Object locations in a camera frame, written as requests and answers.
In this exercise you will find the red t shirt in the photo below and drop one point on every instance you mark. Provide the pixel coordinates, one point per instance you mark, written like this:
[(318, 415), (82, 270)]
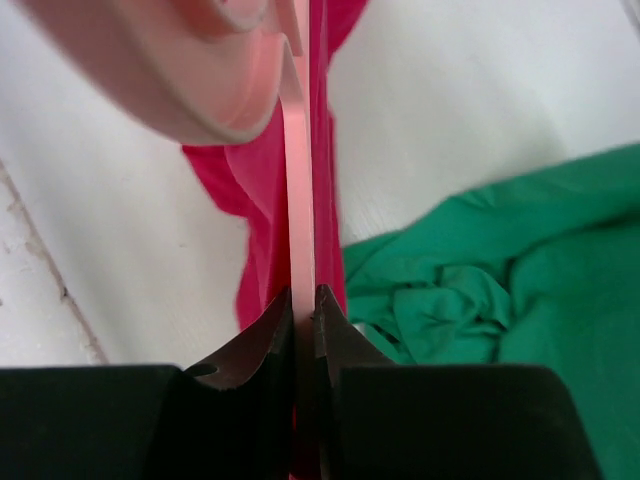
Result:
[(283, 184)]

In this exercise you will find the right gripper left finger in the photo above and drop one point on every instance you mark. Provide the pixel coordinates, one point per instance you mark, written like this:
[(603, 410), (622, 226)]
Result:
[(150, 420)]

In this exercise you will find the pink hanger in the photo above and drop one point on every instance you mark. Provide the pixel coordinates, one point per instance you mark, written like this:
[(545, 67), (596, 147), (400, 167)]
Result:
[(213, 73)]

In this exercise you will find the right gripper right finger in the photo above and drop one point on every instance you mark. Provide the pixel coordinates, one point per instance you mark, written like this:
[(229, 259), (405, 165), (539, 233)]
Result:
[(381, 420)]

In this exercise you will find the green t shirt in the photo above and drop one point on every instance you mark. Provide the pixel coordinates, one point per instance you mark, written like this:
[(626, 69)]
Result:
[(541, 268)]

